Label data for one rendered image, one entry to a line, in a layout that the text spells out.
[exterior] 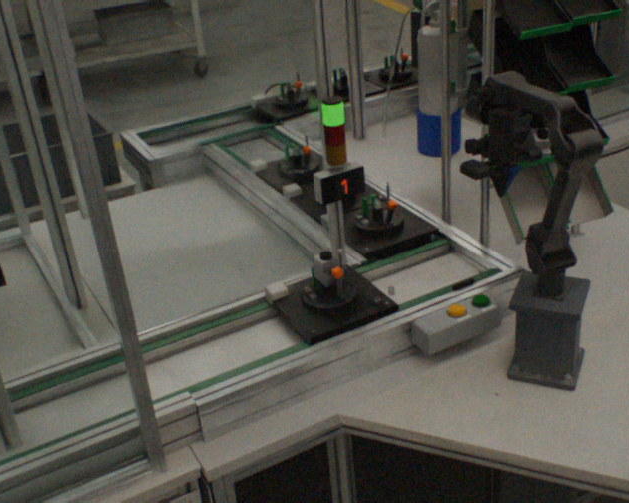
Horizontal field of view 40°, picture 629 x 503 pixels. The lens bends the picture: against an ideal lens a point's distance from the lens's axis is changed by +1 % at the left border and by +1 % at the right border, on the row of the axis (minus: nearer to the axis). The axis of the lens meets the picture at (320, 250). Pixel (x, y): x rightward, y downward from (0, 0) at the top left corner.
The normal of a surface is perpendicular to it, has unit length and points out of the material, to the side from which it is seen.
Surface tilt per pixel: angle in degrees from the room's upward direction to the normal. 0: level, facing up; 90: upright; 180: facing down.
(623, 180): 90
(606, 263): 0
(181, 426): 90
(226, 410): 90
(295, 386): 90
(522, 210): 45
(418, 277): 0
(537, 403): 0
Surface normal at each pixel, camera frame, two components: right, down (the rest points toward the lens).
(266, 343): -0.08, -0.87
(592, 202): 0.18, -0.31
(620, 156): 0.48, 0.39
